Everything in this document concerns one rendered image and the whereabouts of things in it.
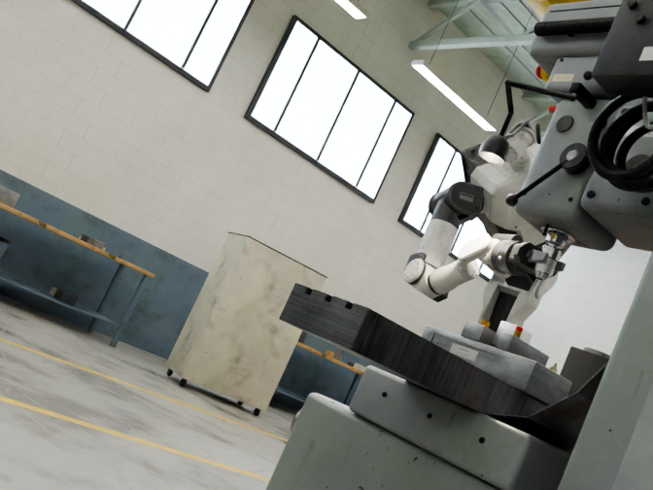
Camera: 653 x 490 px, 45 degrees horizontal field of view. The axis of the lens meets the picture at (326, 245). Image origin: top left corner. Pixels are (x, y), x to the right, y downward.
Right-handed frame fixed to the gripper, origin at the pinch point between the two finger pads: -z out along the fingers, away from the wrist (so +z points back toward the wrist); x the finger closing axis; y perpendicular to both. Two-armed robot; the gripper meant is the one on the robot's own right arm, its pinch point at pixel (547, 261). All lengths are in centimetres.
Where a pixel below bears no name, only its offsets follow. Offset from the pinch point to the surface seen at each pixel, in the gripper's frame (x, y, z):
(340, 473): -21, 66, 12
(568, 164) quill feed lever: -10.8, -19.8, -8.5
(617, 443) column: -8, 35, -50
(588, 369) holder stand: 28.6, 17.6, 6.0
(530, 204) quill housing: -10.5, -9.9, 0.2
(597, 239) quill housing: 4.7, -8.4, -7.9
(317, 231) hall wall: 247, -102, 867
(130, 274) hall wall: 32, 58, 795
